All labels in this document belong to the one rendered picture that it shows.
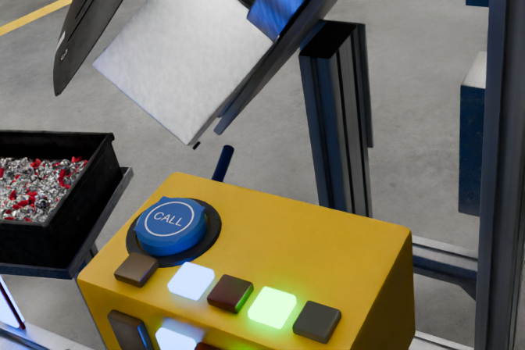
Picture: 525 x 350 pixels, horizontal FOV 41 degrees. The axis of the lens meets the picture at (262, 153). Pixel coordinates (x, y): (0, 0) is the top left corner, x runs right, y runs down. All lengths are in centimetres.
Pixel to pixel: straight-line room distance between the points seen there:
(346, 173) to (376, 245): 60
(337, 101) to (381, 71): 169
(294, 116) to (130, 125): 59
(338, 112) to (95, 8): 33
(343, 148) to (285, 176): 120
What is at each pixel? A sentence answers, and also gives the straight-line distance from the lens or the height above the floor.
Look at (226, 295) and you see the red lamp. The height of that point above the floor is 108.
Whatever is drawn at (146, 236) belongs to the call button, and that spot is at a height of 108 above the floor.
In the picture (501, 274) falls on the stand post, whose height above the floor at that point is 61.
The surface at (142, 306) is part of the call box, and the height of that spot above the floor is 107.
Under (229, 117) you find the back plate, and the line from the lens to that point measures 87.
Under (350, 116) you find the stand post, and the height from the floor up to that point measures 80.
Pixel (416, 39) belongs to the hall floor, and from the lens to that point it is 277.
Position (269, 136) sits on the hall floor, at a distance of 232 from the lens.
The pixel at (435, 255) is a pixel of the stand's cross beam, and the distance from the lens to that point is 105.
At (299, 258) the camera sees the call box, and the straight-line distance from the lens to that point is 37.
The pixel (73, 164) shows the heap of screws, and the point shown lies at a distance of 88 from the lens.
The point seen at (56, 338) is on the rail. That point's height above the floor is 86.
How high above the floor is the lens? 134
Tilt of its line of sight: 36 degrees down
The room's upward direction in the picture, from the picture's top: 11 degrees counter-clockwise
